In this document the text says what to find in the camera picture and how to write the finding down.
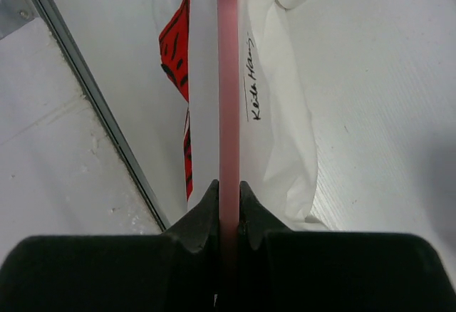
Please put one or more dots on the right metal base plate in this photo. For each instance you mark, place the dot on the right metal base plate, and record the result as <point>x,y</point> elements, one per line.
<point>15,14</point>

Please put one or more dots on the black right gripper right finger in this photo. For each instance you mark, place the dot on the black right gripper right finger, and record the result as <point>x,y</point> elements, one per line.
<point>284,270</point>

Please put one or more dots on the white t shirt red print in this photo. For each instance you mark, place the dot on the white t shirt red print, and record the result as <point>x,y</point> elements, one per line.
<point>277,155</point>

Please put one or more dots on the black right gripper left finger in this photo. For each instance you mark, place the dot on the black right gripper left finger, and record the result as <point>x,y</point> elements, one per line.
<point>177,270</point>

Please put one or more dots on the pink plastic hanger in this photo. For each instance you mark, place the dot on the pink plastic hanger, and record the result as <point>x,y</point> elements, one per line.
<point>228,48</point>

